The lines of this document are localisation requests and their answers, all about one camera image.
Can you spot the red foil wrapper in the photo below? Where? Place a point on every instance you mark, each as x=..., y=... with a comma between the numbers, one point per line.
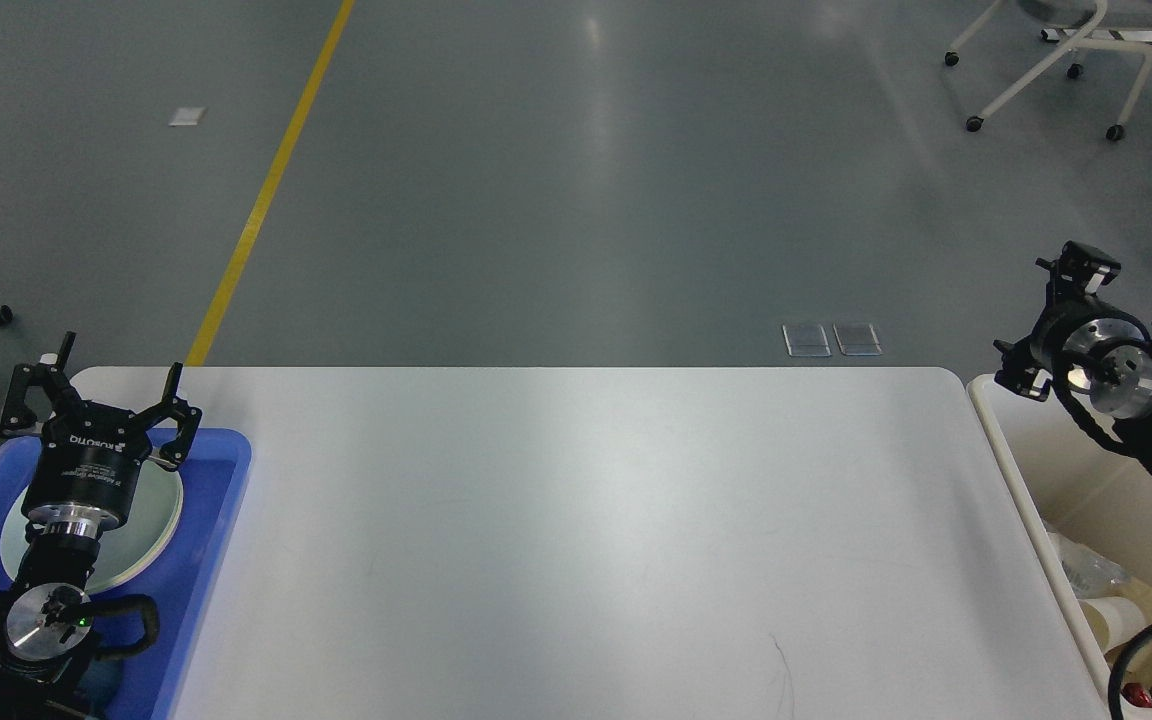
x=1136, y=695

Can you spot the white paper cup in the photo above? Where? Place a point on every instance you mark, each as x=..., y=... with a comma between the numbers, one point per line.
x=1113, y=620

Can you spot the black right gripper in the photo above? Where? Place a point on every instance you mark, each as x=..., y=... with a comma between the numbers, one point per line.
x=1072, y=333

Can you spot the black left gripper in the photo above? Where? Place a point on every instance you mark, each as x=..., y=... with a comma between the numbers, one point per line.
x=86, y=480

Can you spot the blue plastic tray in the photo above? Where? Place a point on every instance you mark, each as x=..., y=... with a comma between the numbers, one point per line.
x=180, y=581

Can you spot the white plastic bin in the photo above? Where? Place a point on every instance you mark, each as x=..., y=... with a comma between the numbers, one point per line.
x=1062, y=480

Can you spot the silver foil bag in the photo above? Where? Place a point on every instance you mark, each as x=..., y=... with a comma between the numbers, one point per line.
x=1089, y=574

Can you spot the floor outlet cover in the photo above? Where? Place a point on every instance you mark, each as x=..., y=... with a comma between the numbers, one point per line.
x=858, y=339
x=806, y=340

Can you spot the floor outlet cover left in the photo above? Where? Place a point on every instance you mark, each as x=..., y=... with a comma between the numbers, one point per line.
x=806, y=340

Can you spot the white office chair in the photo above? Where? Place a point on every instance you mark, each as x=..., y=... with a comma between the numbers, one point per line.
x=1084, y=27

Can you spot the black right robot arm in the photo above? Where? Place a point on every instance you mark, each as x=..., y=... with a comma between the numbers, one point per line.
x=1115, y=412

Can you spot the floor outlet cover right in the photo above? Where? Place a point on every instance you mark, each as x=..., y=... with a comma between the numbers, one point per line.
x=858, y=339

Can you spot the light green plate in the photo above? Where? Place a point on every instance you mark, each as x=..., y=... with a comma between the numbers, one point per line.
x=127, y=551

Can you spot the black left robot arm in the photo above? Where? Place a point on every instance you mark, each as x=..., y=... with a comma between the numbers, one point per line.
x=52, y=631

